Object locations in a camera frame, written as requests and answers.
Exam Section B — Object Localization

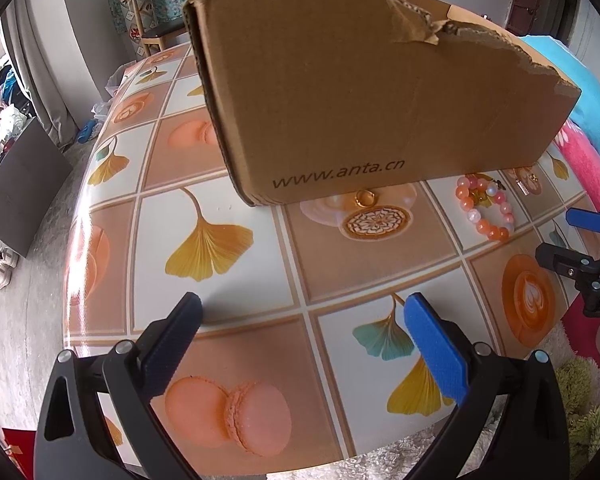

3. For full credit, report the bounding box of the pink floral blanket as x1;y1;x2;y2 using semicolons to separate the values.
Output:
552;120;600;376

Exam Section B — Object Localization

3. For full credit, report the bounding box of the wooden chair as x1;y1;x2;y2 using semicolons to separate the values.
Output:
127;0;203;56

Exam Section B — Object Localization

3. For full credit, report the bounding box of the pink bead bracelet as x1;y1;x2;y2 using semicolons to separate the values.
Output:
454;174;516;243

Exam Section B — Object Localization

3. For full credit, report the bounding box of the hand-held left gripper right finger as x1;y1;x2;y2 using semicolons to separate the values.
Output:
403;292;568;480

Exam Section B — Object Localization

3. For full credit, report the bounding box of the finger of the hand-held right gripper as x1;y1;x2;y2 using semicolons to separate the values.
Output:
535;242;600;291
565;206;600;235

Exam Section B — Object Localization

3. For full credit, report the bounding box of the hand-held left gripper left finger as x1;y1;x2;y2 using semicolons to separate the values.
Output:
32;292;204;480

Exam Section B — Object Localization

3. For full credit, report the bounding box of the grey cabinet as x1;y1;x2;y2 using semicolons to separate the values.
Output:
0;120;75;258

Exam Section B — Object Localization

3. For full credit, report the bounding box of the red paper bag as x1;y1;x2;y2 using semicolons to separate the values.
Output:
0;427;35;480

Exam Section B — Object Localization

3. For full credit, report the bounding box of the brown cardboard box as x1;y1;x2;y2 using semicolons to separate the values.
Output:
182;0;582;207

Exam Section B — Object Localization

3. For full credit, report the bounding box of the grey curtain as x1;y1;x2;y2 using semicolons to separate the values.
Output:
2;0;80;148

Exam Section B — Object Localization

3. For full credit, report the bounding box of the dark red door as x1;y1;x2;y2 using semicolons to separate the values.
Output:
507;0;581;41

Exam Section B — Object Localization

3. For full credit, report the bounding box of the card patterned board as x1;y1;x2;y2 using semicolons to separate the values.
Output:
120;0;148;56

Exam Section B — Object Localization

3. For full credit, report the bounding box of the blue plush pillow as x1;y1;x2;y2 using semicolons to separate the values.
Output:
522;35;600;141

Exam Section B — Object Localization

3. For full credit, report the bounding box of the pile of clothes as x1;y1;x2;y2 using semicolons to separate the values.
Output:
0;67;30;161

